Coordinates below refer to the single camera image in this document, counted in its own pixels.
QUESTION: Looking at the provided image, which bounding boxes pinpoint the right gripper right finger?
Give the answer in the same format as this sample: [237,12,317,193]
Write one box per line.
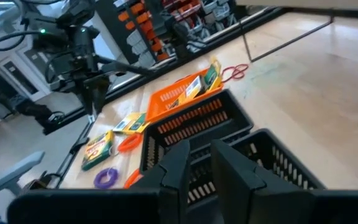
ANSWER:
[210,139,326,224]

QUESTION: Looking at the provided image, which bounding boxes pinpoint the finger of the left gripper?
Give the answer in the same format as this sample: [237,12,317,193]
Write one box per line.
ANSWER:
[94,75,111,110]
[83,79,97,117]

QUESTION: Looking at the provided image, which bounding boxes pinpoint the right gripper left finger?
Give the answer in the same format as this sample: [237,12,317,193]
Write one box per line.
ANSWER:
[128,139,191,224]

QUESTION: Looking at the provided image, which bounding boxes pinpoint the orange coil wristband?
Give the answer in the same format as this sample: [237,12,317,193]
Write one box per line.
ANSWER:
[122,167,144,190]

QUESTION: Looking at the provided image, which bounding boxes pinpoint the black plastic basket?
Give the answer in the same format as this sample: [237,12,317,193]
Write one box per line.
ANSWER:
[139,88,255,175]
[186,128,326,206]

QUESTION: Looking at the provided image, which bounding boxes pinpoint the orange plastic basket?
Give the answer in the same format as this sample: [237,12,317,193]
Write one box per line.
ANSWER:
[145,66,225,123]

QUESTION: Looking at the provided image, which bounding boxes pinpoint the red coil wristband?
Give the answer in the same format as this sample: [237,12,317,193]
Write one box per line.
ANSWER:
[109,133,143,156]

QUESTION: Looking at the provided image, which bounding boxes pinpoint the purple coil wristband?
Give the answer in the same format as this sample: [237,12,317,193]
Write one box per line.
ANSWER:
[93,167,119,190]

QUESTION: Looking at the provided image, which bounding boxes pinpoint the red rubber band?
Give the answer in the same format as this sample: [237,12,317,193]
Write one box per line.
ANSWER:
[221,63,249,83]

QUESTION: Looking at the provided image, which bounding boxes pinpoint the black storage rack with bins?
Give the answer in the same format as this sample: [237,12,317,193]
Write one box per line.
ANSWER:
[96,0,281,68]

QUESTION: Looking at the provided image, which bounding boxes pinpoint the grey chair armrest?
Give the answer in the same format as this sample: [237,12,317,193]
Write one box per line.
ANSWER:
[0,151,46,197]

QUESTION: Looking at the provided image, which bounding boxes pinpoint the wooden shelf riser black legs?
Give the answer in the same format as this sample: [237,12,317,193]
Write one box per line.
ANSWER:
[235,0,358,63]

